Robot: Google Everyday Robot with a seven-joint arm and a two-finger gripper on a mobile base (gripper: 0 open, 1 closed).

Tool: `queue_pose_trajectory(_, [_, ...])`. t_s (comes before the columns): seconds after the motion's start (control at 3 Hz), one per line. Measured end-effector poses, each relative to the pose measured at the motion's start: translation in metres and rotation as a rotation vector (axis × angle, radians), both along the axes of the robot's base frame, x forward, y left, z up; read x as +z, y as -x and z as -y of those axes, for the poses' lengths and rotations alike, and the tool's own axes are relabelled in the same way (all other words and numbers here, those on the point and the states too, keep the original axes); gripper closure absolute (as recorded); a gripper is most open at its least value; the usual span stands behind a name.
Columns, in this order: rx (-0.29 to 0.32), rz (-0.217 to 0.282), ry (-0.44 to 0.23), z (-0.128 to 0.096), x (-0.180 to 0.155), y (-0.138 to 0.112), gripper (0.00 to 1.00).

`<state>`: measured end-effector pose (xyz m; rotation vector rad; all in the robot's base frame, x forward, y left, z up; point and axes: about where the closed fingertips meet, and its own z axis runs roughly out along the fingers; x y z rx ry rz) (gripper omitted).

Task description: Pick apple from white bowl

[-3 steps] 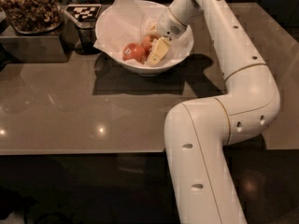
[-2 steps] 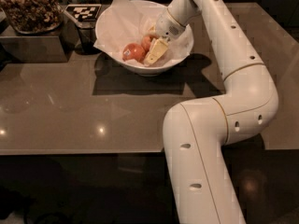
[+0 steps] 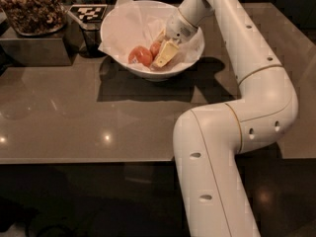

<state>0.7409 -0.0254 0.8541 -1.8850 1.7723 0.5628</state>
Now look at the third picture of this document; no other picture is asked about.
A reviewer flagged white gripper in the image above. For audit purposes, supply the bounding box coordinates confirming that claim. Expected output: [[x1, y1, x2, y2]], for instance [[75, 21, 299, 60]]
[[152, 9, 198, 68]]

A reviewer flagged red apple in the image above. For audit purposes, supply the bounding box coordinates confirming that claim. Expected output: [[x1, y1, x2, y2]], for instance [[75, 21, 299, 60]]
[[128, 45, 153, 67], [150, 41, 161, 57]]

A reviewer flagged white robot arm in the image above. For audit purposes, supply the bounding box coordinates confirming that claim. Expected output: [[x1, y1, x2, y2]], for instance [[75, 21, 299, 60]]
[[167, 0, 298, 237]]

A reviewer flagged white ceramic bowl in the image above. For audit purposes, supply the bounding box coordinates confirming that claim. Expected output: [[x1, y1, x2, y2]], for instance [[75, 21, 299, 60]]
[[100, 0, 205, 82]]

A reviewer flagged white paper liner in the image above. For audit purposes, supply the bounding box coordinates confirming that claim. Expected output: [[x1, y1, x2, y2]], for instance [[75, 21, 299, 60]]
[[98, 0, 203, 73]]

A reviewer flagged dark cup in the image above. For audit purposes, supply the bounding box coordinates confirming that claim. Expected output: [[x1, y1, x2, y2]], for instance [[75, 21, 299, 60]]
[[80, 23, 105, 58]]

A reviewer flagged black white fiducial marker card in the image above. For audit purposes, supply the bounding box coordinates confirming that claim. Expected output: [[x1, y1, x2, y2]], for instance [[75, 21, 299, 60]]
[[68, 4, 107, 23]]

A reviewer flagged dark metal stand box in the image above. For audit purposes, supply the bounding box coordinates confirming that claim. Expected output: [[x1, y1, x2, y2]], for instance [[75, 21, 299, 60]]
[[0, 24, 83, 67]]

